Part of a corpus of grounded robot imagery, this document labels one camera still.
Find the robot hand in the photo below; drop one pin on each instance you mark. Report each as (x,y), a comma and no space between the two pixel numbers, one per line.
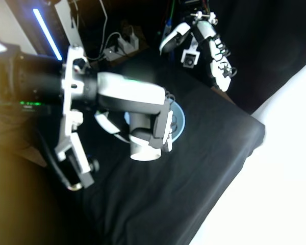
(132,89)
(220,69)

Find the blue bowl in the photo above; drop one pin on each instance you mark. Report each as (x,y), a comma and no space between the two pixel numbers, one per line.
(179,120)

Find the white power strip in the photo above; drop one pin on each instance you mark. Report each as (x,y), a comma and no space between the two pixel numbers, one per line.
(122,48)

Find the white charger plug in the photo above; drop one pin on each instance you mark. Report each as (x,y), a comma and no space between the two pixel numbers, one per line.
(133,38)

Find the black device green lights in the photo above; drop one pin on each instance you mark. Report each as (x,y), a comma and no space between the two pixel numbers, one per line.
(33,108)

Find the blue light strip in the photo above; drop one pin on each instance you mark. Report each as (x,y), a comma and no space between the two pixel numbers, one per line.
(47,34)

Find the black table cloth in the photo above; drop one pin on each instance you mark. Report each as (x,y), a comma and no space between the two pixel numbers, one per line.
(168,191)

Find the white upright post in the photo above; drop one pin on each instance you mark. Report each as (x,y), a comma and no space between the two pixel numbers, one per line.
(69,23)

